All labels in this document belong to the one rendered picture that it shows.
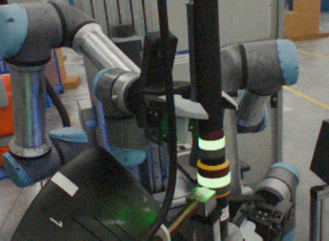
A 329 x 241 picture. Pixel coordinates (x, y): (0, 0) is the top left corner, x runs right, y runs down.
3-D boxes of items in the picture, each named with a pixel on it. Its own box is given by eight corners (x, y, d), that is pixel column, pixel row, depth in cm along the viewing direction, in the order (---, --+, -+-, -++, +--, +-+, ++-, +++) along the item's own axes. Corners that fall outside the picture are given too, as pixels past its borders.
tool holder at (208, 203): (225, 273, 46) (221, 205, 43) (177, 256, 50) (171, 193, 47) (250, 234, 53) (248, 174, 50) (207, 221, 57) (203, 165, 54)
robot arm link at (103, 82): (127, 102, 78) (121, 62, 76) (152, 111, 69) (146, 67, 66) (93, 110, 74) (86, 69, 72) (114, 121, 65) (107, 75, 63)
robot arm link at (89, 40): (74, 27, 107) (186, 139, 87) (40, 31, 100) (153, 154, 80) (81, -10, 100) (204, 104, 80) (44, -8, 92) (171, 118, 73)
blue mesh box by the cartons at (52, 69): (1, 112, 661) (-12, 59, 631) (23, 96, 781) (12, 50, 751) (50, 107, 663) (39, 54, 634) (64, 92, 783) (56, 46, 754)
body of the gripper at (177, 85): (204, 134, 55) (163, 118, 65) (200, 79, 53) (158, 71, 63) (162, 148, 52) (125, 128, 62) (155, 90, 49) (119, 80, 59)
